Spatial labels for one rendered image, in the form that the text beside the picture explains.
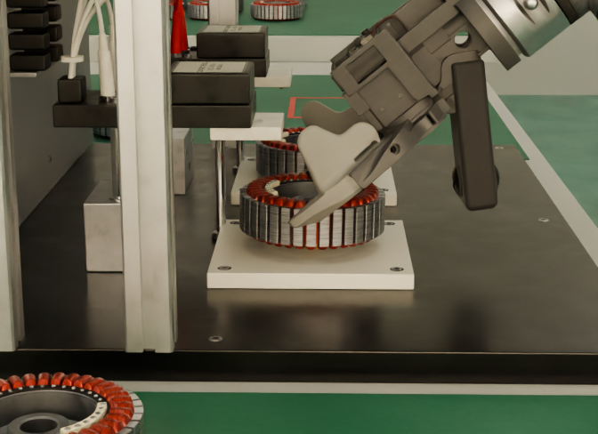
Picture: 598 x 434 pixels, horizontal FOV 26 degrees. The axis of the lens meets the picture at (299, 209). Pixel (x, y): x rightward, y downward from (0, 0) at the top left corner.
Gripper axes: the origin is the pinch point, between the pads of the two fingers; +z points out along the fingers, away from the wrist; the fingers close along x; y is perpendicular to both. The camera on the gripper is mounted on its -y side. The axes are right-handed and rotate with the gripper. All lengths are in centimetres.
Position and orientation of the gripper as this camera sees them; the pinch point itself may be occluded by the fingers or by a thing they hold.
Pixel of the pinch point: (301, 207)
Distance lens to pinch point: 100.0
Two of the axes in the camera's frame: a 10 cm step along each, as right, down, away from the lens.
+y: -6.3, -7.5, -1.8
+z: -7.7, 6.1, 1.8
